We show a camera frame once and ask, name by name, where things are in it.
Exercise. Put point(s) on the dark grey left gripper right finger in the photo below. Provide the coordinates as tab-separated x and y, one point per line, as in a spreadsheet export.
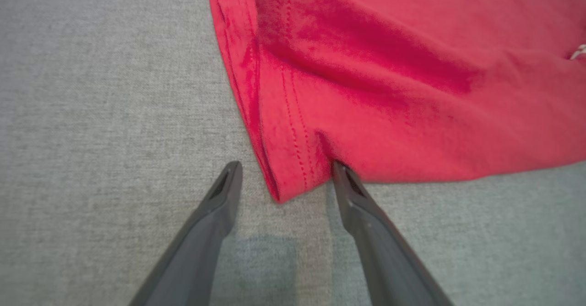
389	265

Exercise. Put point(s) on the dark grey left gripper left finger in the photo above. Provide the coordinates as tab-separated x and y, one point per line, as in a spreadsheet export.
201	251

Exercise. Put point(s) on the red jersey with striped trim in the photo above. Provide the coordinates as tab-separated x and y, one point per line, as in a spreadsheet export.
389	90

